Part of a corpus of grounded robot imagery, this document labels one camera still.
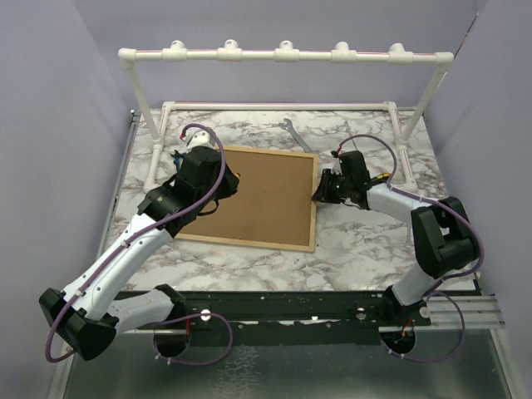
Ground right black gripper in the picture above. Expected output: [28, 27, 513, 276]
[312, 168, 352, 204]

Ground wooden picture frame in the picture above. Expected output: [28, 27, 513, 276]
[177, 146, 319, 253]

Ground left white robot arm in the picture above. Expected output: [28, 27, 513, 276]
[39, 145, 239, 361]

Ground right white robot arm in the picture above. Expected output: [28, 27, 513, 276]
[312, 150, 484, 325]

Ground large grey wrench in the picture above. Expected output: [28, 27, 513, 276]
[279, 118, 313, 153]

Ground white PVC pipe rack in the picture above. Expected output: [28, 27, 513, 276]
[118, 39, 455, 191]

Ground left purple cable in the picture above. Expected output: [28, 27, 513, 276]
[44, 123, 236, 365]

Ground blue handled pliers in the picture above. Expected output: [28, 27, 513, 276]
[172, 150, 185, 164]

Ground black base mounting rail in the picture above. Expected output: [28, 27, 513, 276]
[154, 291, 431, 347]

